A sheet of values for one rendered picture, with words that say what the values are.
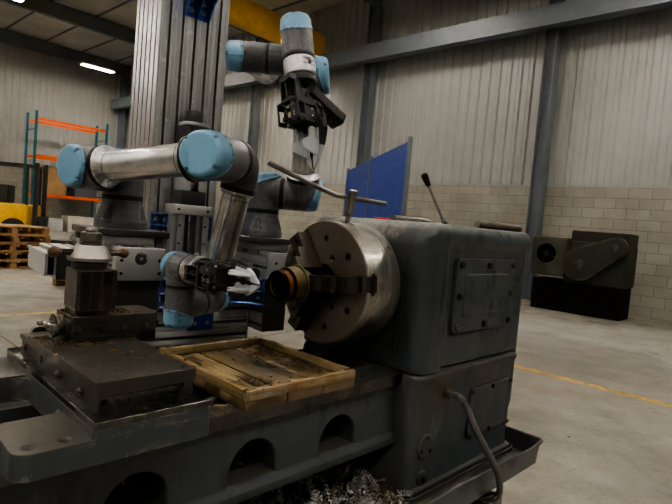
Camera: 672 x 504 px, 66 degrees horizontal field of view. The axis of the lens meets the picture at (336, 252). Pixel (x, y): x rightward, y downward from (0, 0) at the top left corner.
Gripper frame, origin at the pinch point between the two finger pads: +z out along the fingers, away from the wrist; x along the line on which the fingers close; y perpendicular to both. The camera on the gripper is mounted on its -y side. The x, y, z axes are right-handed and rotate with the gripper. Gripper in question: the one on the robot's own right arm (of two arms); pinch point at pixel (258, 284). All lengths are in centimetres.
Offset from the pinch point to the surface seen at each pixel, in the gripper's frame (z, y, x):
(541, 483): -8, -196, -109
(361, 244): 8.3, -23.4, 10.4
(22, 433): 13, 48, -18
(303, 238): -8.4, -19.6, 10.1
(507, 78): -490, -1012, 365
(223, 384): 7.0, 11.7, -18.6
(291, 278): 0.3, -9.3, 1.2
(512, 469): 27, -79, -53
